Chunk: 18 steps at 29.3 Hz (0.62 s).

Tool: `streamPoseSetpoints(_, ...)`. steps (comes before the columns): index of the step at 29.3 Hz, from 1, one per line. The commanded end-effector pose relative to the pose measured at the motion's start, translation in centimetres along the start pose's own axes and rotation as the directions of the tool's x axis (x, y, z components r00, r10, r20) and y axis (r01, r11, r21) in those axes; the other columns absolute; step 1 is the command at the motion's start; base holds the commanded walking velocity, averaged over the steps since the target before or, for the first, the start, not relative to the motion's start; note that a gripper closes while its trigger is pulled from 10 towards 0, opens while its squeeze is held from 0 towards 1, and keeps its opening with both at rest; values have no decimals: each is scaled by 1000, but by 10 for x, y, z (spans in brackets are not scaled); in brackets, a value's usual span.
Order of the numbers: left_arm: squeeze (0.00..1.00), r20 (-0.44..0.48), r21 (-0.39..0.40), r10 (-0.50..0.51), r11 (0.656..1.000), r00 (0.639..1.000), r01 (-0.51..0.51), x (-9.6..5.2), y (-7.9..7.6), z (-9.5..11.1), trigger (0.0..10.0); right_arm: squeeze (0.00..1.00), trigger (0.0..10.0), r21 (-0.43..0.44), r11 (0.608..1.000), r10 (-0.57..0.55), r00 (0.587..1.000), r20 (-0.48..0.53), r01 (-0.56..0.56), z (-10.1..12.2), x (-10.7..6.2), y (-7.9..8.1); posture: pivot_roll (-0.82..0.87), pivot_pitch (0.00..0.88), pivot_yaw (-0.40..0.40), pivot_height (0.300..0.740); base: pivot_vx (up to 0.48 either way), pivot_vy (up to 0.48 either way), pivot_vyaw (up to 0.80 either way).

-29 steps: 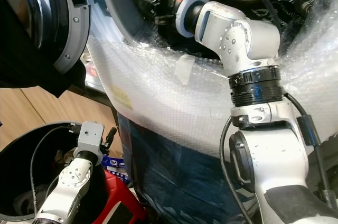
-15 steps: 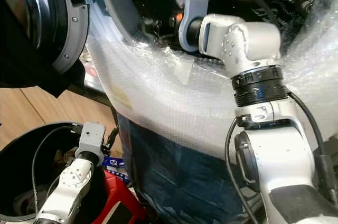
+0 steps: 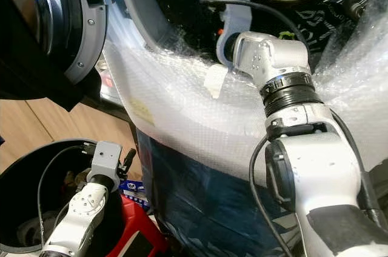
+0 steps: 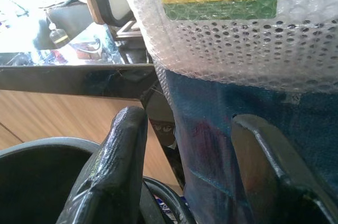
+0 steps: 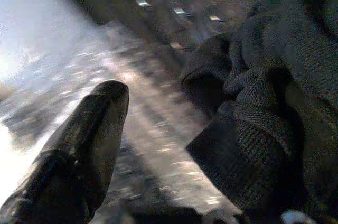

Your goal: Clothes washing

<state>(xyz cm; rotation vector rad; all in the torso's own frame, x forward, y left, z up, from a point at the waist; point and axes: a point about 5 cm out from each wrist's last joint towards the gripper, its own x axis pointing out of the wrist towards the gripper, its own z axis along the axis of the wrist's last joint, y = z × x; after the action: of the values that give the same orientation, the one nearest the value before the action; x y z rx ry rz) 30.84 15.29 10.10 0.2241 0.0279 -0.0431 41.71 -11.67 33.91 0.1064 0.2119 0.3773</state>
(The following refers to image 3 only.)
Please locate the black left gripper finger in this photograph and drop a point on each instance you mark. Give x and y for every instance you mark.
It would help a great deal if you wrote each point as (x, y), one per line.
(131, 157)

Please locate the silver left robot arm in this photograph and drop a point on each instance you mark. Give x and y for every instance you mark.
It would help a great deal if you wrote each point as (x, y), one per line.
(82, 211)

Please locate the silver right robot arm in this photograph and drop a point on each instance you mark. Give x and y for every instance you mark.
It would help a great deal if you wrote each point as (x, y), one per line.
(273, 57)

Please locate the blue and white packet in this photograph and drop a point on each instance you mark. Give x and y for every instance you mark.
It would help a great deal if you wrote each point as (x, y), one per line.
(133, 189)

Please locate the white tape strip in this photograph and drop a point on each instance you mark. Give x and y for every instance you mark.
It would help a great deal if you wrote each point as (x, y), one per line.
(215, 81)

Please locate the tan cloth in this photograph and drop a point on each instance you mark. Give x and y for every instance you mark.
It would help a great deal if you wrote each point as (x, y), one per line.
(77, 178)

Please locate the red plastic stool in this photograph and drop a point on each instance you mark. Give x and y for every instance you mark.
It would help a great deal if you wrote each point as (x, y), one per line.
(139, 220)

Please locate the clear bubble wrap sheet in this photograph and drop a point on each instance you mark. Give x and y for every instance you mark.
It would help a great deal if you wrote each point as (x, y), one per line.
(194, 123)

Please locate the black garment with green print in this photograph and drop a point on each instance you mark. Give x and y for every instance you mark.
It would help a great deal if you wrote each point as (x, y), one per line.
(321, 26)

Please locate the grey cloth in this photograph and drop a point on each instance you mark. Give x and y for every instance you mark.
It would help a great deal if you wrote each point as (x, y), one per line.
(36, 230)

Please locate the black plastic bucket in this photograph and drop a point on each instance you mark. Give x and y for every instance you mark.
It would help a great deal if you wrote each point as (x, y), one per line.
(18, 196)

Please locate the grey round washer door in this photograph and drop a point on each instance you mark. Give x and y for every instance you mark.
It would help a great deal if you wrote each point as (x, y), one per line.
(91, 33)

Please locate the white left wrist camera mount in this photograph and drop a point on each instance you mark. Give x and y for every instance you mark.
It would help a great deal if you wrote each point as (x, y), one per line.
(106, 159)

